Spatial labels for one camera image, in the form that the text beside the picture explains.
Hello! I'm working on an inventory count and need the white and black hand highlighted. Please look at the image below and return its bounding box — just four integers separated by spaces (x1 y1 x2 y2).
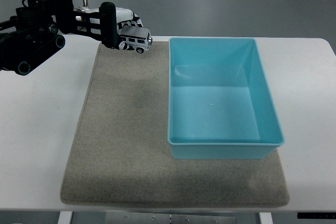
88 1 144 52

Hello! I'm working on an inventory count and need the white toy car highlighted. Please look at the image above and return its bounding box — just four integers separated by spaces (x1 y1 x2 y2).
119 26 154 55

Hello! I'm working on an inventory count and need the blue plastic box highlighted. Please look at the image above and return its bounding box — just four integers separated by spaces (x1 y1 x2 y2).
167 37 286 161

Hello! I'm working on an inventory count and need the grey-brown felt mat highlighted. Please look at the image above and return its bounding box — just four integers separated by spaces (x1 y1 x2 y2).
60 40 291 209

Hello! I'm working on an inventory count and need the white table leg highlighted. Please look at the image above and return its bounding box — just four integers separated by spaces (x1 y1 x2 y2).
258 212 274 224
57 211 73 224

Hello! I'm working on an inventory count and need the grey metal plate with screws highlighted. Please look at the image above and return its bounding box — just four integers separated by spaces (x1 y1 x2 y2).
104 212 237 224

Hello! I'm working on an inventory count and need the black table control panel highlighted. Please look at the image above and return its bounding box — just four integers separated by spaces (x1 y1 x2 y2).
297 212 336 220

